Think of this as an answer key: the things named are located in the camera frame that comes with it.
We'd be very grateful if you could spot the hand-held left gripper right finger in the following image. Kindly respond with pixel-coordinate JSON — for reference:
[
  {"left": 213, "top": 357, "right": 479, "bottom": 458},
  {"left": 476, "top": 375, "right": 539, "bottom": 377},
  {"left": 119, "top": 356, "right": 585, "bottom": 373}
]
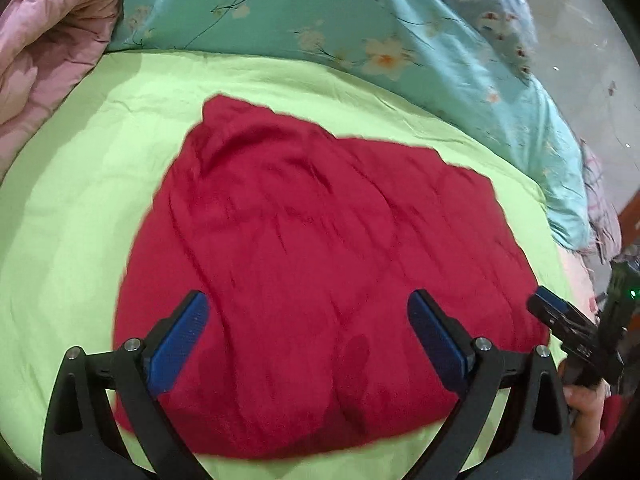
[{"left": 406, "top": 288, "right": 574, "bottom": 480}]

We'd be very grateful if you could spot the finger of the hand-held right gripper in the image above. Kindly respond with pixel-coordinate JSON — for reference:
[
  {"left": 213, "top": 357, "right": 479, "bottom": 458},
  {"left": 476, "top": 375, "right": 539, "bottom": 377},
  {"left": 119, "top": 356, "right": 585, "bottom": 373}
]
[{"left": 526, "top": 286, "right": 599, "bottom": 352}]

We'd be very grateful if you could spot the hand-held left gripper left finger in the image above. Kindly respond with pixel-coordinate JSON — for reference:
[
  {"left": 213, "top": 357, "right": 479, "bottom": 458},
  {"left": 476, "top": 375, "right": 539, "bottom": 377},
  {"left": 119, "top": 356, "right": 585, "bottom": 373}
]
[{"left": 42, "top": 290, "right": 211, "bottom": 480}]

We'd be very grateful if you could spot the red padded jacket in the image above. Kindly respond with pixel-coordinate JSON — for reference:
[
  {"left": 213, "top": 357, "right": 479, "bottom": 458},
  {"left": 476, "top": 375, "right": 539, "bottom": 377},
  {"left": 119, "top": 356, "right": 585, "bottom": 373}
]
[{"left": 112, "top": 92, "right": 552, "bottom": 462}]

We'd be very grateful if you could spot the person's right forearm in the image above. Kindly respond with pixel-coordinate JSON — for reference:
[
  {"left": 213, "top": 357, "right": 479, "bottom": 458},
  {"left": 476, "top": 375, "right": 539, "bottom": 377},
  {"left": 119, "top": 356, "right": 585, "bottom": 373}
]
[{"left": 572, "top": 394, "right": 636, "bottom": 480}]

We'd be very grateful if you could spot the person's right hand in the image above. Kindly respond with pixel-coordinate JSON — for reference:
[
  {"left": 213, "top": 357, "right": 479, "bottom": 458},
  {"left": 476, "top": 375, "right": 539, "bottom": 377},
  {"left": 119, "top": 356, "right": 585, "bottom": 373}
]
[{"left": 557, "top": 360, "right": 615, "bottom": 457}]

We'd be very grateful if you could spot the pink fringed cloth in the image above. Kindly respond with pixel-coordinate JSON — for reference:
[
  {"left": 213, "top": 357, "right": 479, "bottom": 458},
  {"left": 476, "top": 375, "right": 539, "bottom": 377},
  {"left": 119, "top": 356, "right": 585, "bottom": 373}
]
[{"left": 554, "top": 136, "right": 624, "bottom": 306}]

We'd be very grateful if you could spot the lime green bed sheet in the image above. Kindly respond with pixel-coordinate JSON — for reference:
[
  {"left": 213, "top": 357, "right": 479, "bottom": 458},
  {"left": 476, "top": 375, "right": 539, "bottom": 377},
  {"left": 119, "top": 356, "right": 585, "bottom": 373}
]
[{"left": 0, "top": 50, "right": 582, "bottom": 480}]

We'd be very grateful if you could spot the pink quilt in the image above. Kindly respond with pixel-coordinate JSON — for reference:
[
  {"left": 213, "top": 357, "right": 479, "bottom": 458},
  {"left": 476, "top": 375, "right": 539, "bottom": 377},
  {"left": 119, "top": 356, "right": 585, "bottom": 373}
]
[{"left": 0, "top": 0, "right": 124, "bottom": 182}]

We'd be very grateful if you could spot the teal floral quilt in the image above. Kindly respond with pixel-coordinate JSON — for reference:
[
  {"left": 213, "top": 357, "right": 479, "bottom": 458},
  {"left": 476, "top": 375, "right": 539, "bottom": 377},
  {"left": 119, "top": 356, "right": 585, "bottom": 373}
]
[{"left": 104, "top": 0, "right": 594, "bottom": 252}]

